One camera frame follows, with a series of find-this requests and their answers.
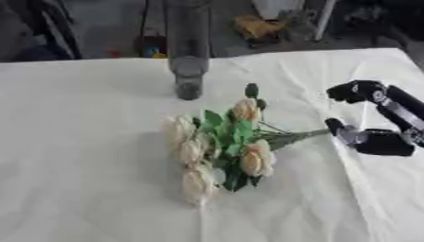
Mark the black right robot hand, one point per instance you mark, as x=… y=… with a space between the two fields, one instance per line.
x=383 y=143

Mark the tall grey vase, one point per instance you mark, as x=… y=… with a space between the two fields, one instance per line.
x=188 y=63

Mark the white pole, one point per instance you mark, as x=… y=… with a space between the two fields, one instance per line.
x=324 y=19

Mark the cream rose bouquet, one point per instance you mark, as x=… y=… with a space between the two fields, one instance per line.
x=232 y=138

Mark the small colourful toy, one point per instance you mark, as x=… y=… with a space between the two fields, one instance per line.
x=153 y=52

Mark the black chair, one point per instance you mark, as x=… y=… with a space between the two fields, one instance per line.
x=41 y=30

